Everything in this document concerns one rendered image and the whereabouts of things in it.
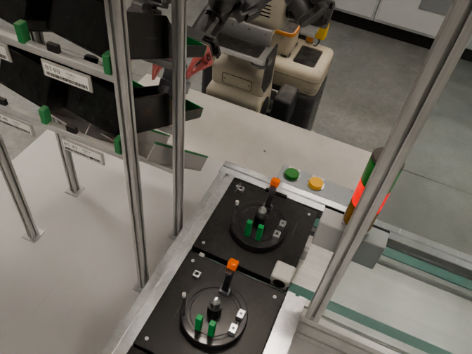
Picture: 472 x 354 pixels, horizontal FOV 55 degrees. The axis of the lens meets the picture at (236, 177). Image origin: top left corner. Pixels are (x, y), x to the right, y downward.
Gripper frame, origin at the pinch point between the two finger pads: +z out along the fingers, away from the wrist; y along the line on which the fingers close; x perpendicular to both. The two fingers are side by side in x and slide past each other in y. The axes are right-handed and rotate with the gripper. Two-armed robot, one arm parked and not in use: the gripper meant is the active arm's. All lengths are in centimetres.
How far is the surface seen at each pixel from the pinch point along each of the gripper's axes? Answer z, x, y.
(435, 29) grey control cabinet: -217, 226, 44
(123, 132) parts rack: 22.6, -21.2, 9.0
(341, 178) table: -12, 51, 40
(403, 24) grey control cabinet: -213, 229, 21
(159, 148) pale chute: 17.2, 1.3, 5.5
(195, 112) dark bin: 5.5, 4.2, 6.7
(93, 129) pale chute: 20.2, 0.7, -9.5
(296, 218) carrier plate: 11.2, 28.0, 35.0
